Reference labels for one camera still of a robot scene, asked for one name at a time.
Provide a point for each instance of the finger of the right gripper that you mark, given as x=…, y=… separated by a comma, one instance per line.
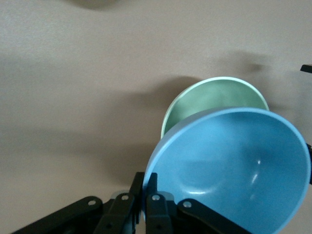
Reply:
x=307, y=68

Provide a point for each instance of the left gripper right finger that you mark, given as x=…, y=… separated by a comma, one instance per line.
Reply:
x=158, y=214

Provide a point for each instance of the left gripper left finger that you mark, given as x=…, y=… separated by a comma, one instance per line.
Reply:
x=122, y=214

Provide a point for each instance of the green bowl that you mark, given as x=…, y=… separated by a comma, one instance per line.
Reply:
x=214, y=97

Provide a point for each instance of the blue bowl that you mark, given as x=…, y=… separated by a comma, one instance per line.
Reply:
x=231, y=170

